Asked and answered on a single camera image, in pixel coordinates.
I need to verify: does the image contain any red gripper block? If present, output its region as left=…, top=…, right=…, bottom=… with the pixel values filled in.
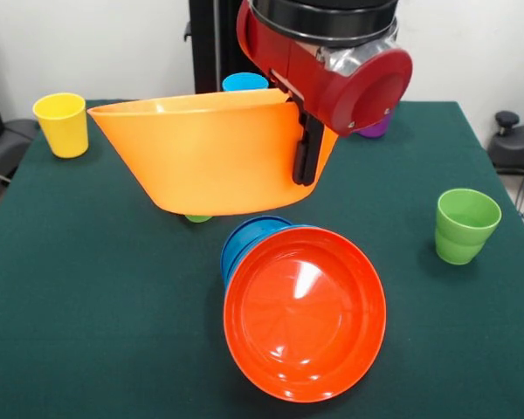
left=236, top=0, right=414, bottom=187

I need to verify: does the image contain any large yellow-orange bowl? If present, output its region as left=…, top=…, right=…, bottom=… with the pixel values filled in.
left=86, top=89, right=338, bottom=218

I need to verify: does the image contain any small light blue bowl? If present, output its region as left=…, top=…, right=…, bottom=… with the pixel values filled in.
left=220, top=217, right=298, bottom=280

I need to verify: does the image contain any large blue bowl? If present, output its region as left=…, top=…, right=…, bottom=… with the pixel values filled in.
left=221, top=224, right=315, bottom=292

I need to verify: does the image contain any red-orange bowl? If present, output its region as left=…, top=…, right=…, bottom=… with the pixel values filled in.
left=223, top=226, right=388, bottom=404

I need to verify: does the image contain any light blue cup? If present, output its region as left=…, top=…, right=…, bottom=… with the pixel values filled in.
left=221, top=72, right=270, bottom=93

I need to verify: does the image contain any purple cup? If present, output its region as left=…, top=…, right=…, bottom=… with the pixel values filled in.
left=356, top=111, right=394, bottom=140

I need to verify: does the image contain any ridged green cup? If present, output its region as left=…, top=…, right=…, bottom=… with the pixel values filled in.
left=434, top=188, right=503, bottom=266

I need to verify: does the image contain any grey black stand base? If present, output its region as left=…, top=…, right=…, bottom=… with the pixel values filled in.
left=486, top=110, right=524, bottom=175
left=0, top=117, right=43, bottom=189

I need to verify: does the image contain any yellow cup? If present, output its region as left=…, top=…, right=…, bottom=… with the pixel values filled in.
left=31, top=92, right=90, bottom=159

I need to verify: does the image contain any dark green tablecloth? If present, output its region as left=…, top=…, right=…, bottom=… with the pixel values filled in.
left=0, top=99, right=524, bottom=419

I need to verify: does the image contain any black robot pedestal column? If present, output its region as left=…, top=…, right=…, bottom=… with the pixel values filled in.
left=183, top=0, right=267, bottom=95

